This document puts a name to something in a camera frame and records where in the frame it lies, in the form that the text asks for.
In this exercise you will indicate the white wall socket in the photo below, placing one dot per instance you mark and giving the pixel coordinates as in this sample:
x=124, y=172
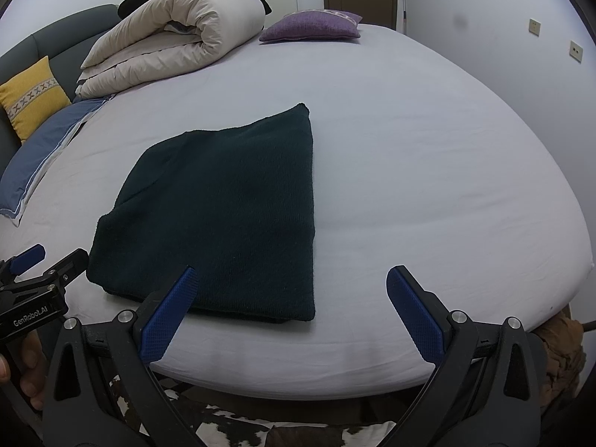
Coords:
x=534, y=27
x=576, y=51

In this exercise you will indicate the yellow patterned cushion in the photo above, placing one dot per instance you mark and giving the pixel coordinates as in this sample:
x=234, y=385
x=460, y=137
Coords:
x=32, y=98

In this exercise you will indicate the brown crumpled cloth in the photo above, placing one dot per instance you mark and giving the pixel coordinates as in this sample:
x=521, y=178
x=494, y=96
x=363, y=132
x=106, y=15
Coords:
x=563, y=358

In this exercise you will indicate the grey upholstered headboard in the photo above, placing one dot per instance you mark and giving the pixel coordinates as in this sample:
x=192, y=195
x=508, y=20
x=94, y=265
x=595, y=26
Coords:
x=60, y=37

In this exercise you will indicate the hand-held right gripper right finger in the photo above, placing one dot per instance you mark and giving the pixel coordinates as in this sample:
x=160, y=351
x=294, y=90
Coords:
x=414, y=316

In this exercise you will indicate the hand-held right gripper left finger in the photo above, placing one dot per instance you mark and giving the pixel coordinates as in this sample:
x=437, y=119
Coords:
x=167, y=316

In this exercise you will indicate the beige rolled duvet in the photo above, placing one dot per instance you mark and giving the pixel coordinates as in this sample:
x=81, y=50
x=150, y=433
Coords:
x=163, y=32

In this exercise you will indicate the blue pillow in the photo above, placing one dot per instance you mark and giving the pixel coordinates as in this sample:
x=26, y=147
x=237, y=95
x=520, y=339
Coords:
x=42, y=149

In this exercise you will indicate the purple cushion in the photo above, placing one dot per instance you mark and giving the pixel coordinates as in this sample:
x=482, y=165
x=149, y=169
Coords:
x=312, y=25

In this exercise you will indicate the person's left hand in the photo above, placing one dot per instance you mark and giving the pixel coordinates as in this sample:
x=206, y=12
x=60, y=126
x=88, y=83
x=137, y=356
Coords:
x=31, y=368

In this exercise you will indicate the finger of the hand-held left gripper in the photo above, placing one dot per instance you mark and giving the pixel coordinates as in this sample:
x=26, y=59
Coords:
x=70, y=263
x=27, y=258

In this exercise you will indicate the bed with white sheet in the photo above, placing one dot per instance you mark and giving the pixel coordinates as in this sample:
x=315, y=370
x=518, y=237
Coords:
x=419, y=149

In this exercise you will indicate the dark green knit sweater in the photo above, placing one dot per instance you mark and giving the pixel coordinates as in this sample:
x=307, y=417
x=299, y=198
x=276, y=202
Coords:
x=223, y=205

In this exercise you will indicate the cowhide pattern rug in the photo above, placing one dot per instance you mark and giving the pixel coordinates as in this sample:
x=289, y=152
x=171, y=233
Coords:
x=233, y=428

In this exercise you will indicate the thin white stick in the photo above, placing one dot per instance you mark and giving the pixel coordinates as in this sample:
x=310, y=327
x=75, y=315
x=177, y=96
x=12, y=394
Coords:
x=404, y=9

